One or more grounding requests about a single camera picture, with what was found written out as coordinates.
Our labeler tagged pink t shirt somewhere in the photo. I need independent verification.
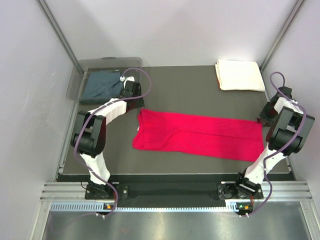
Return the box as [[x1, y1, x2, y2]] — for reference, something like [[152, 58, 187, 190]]
[[132, 109, 264, 162]]

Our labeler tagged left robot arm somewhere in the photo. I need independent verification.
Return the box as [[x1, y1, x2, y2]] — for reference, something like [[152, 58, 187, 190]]
[[70, 77, 144, 199]]

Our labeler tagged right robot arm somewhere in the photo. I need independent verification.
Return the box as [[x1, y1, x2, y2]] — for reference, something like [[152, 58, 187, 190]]
[[233, 86, 315, 198]]

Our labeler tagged grey-blue t shirt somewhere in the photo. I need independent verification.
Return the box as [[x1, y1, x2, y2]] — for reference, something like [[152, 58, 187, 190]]
[[80, 70, 123, 103]]

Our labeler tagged clear plastic bin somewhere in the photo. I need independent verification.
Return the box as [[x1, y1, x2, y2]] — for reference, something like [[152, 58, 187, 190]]
[[66, 57, 143, 105]]

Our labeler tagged folded white t shirt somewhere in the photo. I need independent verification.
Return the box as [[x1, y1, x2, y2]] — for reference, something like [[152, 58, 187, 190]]
[[215, 60, 265, 92]]

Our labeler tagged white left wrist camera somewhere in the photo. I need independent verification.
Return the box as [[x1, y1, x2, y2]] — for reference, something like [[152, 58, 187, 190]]
[[120, 76, 135, 83]]

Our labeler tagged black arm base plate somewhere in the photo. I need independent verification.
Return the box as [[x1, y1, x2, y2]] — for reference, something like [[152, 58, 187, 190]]
[[84, 174, 263, 201]]

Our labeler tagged grey slotted cable duct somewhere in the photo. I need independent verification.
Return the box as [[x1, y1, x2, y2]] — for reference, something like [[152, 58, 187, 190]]
[[50, 201, 252, 213]]

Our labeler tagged left aluminium corner post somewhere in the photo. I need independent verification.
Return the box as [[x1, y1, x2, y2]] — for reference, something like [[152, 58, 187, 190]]
[[36, 0, 84, 75]]

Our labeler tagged aluminium corner post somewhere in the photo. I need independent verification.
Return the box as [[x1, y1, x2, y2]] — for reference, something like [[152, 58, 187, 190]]
[[36, 0, 84, 75], [259, 0, 307, 71]]

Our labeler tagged right aluminium corner post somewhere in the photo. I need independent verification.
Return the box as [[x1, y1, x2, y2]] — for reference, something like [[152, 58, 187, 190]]
[[259, 0, 307, 71]]

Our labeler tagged aluminium frame rail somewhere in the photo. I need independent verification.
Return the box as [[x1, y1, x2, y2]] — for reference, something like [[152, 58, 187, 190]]
[[40, 181, 313, 205]]

